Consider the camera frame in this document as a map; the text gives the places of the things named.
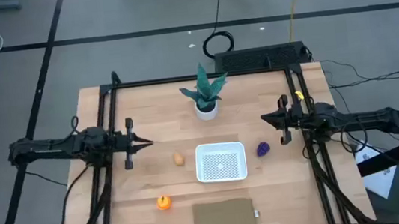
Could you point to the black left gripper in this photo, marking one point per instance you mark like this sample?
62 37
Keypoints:
129 150

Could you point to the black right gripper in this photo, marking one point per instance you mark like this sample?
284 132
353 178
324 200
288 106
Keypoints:
285 121

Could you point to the purple toy grapes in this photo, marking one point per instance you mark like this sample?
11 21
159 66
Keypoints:
263 149

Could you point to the tan toy potato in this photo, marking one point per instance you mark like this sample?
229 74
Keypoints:
179 159

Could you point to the orange toy fruit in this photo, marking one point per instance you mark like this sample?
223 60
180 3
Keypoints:
164 202

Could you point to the white perforated plastic basket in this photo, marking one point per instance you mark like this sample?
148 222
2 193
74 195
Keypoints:
220 162

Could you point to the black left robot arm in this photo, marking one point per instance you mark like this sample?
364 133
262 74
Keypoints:
56 147

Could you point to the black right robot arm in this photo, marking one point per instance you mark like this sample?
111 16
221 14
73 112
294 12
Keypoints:
366 117

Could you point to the yellow tag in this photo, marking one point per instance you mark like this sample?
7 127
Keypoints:
299 95

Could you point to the black perforated computer case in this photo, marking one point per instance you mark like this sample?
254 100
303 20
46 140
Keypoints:
253 58

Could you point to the green plant in white pot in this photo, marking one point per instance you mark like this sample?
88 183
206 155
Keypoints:
204 89

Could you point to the folded olive cloth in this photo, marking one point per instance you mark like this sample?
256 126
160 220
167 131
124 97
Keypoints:
223 218

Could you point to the white printed paper sheet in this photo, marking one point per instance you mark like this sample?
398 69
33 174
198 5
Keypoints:
379 182

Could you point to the black beam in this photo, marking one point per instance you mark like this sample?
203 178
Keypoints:
393 156

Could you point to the black metal rig frame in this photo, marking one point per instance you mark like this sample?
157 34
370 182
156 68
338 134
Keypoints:
151 82

